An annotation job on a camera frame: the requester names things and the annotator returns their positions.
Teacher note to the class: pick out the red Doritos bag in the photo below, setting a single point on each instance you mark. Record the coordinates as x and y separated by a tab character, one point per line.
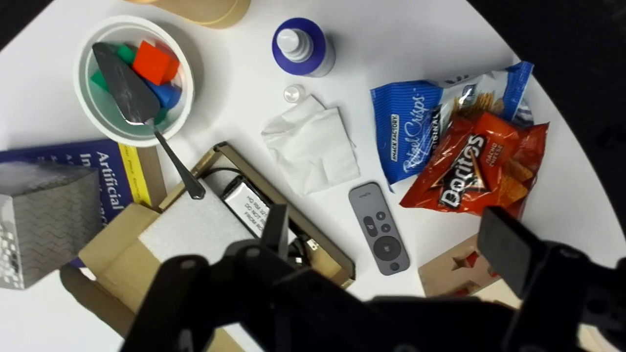
475	169

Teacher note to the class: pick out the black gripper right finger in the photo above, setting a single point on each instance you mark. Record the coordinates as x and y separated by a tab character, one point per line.
510	251

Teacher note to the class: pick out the blue chips bag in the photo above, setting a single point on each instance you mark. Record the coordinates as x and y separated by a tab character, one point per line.
406	128

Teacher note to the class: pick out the green toy block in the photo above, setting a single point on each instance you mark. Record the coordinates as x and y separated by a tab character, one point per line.
97	81
125	54

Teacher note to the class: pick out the black device with white label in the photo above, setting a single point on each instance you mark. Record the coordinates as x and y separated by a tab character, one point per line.
250	206

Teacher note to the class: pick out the open cardboard box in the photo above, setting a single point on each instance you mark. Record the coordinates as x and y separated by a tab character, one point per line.
119	251

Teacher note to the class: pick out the grey metal serving spatula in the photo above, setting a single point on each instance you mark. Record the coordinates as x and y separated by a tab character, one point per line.
127	81

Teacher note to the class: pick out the blue toy block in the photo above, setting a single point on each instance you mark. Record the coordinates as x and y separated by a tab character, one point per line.
168	95

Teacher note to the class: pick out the red toy block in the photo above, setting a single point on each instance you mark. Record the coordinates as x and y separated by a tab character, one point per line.
154	64

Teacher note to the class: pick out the grey remote control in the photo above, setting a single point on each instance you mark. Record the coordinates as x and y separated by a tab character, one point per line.
379	228

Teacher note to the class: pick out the white crumpled napkin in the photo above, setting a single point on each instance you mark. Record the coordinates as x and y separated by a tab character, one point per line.
313	148

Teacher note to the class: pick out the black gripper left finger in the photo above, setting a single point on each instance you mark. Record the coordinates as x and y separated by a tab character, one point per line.
277	226

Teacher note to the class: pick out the spray bottle with blue collar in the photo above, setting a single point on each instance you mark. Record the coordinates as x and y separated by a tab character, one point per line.
303	48

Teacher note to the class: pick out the white round bowl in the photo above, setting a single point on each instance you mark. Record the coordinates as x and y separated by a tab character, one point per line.
97	111

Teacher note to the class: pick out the wooden shape sorter box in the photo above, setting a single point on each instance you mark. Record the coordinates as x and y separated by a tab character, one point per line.
451	271

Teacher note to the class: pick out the white paper sheet in box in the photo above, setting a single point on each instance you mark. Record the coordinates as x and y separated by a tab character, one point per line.
187	226

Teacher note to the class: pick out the small clear plastic cap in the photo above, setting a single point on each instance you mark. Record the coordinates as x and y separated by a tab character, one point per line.
293	95

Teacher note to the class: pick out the grey patterned tissue box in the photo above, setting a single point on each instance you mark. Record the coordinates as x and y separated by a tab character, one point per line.
45	222

